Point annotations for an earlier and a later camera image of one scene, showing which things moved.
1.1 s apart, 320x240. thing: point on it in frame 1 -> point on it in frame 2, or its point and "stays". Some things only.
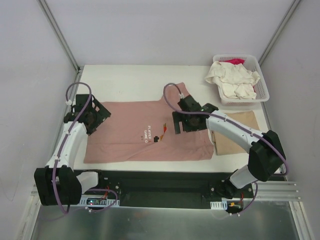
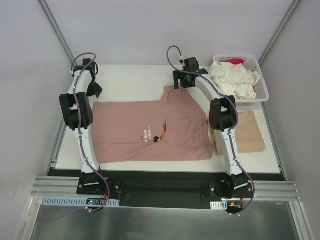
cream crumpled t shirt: [233, 80] stays
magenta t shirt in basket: [234, 61] stays
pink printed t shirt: [146, 131] stays
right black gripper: [178, 122] -> [181, 78]
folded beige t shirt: [226, 146] stays
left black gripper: [100, 113] -> [93, 89]
